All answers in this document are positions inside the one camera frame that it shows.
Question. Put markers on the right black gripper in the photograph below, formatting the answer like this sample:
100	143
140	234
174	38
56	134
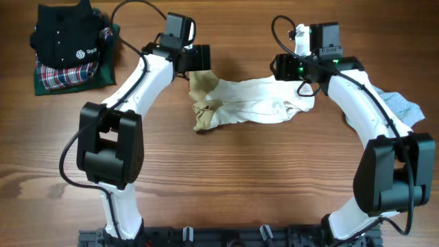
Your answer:
284	71

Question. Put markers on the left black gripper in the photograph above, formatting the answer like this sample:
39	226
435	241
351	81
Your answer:
201	57

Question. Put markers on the beige and tan shirt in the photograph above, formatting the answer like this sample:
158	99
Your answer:
263	100

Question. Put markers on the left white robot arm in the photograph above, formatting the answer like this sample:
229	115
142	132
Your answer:
110	143

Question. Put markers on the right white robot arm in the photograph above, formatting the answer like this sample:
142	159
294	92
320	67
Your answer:
395	171

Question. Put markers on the green folded shirt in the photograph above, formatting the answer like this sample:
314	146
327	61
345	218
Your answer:
93	75

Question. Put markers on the light blue patterned shirt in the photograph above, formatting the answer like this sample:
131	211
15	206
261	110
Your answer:
408	112

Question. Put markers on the black folded polo shirt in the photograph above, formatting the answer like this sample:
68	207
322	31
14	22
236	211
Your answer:
67	36

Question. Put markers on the red plaid folded shirt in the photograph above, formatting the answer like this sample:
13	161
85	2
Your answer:
74	47

